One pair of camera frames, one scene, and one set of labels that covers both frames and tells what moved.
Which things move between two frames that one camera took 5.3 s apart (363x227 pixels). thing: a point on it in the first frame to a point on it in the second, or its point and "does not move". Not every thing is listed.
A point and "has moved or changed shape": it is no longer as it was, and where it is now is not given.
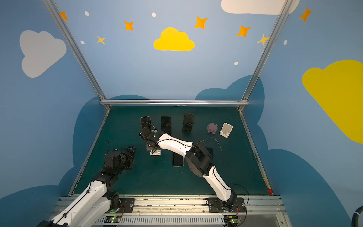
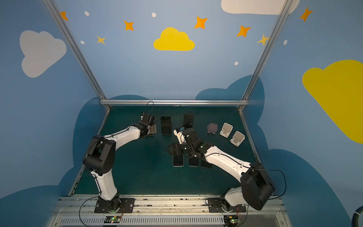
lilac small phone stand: x=212 y=127 does not move
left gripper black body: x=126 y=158 to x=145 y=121
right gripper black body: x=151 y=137 to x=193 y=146
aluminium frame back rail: x=174 y=102 does not move
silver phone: x=178 y=160 does not move
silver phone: x=150 y=148 has moved or changed shape
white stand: x=157 y=152 to x=237 y=138
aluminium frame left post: x=76 y=51 does not move
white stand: x=226 y=130 does not move
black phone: x=188 y=122 does not move
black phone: x=166 y=124 does not move
